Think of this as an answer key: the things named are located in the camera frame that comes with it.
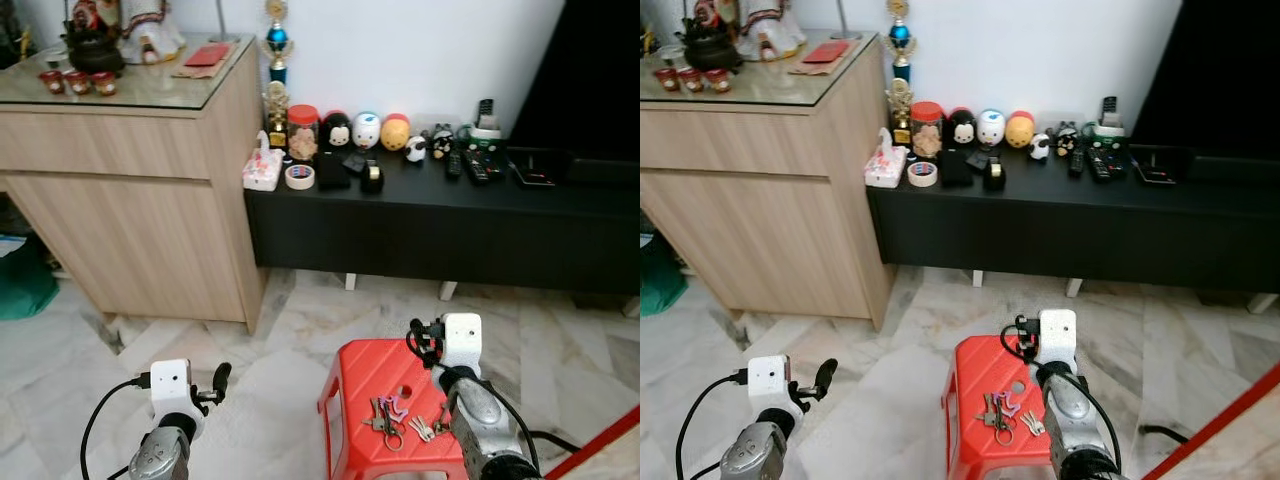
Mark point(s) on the key bunch with pink carabiner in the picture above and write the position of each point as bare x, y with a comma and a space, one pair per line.
385, 415
998, 412

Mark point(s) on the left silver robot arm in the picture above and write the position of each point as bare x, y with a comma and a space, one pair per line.
160, 455
750, 455

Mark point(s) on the red plastic stool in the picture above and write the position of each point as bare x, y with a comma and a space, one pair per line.
975, 375
360, 380

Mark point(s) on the black low TV console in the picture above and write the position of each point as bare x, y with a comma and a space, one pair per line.
1080, 225
450, 225

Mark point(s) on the black table leg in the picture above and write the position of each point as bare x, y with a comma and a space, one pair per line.
1158, 432
560, 440

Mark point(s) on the black tape dispenser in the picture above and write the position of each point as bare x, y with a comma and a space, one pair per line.
372, 178
995, 175

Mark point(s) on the green basket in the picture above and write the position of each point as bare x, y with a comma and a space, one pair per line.
660, 280
25, 280

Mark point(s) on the slim black remote control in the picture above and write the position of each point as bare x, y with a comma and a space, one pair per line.
453, 165
1076, 163

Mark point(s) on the light wooden cabinet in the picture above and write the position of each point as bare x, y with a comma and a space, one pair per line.
760, 200
130, 200

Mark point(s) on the black box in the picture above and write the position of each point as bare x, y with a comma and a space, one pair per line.
331, 170
955, 168

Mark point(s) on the small black pouch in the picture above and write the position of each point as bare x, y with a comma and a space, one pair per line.
355, 161
979, 159

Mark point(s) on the small panda figure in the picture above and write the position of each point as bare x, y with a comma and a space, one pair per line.
1039, 147
417, 149

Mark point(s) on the marble table with red edge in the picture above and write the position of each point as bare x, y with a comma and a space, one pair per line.
625, 465
1250, 440

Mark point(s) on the tape roll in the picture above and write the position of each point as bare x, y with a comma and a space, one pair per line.
922, 174
299, 178

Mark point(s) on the black flat tray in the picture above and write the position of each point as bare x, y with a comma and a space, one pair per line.
1160, 166
535, 168

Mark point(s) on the white pink tissue box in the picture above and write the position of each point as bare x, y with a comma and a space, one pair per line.
262, 170
885, 168

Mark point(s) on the yellow round plush toy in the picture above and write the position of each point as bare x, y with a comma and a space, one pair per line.
1020, 130
395, 133

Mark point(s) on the white round plush toy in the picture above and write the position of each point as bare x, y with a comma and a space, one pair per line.
991, 128
367, 130

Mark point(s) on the green phone holder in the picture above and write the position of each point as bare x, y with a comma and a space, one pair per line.
485, 138
1108, 136

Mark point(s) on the black round plush toy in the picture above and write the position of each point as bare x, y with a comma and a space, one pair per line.
961, 128
337, 130

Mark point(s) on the red lidded clear jar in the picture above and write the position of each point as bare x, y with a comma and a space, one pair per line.
303, 135
927, 130

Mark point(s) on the black television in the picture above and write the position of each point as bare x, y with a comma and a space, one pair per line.
590, 80
1220, 80

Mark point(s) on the small red cup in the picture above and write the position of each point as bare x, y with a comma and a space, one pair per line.
716, 82
77, 83
51, 81
104, 84
667, 79
691, 80

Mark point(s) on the red packet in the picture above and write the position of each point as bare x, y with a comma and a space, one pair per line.
208, 55
827, 52

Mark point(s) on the blue and gold trophy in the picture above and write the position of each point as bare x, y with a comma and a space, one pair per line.
278, 42
901, 38

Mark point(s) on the metal lamp stand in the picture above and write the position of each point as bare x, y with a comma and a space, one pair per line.
846, 34
224, 36

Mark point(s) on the black incense pot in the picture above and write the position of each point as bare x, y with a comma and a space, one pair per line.
712, 50
95, 52

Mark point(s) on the white robed statue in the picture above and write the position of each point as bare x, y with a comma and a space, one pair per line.
152, 35
772, 32

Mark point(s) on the dark display shelf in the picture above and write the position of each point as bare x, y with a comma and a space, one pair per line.
12, 45
647, 40

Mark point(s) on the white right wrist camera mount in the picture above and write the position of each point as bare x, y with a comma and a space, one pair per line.
462, 340
1058, 335

